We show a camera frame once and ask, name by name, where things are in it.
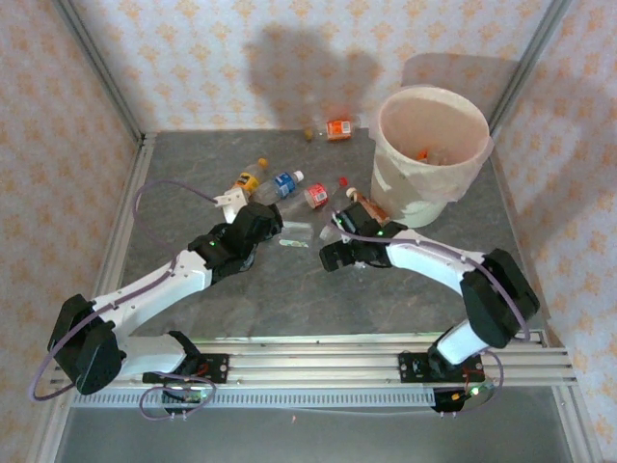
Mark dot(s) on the pink translucent bin liner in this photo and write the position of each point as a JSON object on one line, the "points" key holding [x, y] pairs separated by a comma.
{"points": [[434, 120]]}

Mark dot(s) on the clear bottle orange label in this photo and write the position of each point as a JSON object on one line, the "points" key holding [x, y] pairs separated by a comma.
{"points": [[339, 129]]}

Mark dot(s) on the aluminium front mounting rail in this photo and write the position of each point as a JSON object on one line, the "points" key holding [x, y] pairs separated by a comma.
{"points": [[313, 362]]}

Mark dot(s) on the clear bottle blue label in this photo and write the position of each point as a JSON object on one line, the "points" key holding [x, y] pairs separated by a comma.
{"points": [[284, 184]]}

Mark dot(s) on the aluminium side rail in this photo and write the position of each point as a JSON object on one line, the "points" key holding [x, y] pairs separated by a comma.
{"points": [[130, 193]]}

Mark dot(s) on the brown bottle beige cap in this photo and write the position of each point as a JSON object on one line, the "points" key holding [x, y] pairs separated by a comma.
{"points": [[371, 208]]}

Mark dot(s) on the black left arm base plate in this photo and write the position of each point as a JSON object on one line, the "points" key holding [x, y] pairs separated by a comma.
{"points": [[217, 369]]}

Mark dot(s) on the clear bottle green neck label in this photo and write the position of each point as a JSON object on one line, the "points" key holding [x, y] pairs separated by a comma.
{"points": [[296, 243]]}

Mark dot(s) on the white plastic bin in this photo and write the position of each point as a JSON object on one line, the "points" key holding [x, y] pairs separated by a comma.
{"points": [[424, 212]]}

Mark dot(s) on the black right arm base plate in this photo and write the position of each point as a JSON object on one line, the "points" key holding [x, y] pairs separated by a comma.
{"points": [[410, 366]]}

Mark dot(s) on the juice bottle yellow cap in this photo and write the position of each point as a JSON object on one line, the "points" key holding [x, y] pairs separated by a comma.
{"points": [[248, 182]]}

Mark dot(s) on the aluminium frame post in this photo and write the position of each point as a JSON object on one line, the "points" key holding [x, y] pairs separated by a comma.
{"points": [[525, 67], [96, 62]]}

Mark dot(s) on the clear bottle red label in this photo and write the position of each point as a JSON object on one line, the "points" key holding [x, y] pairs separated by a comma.
{"points": [[316, 194]]}

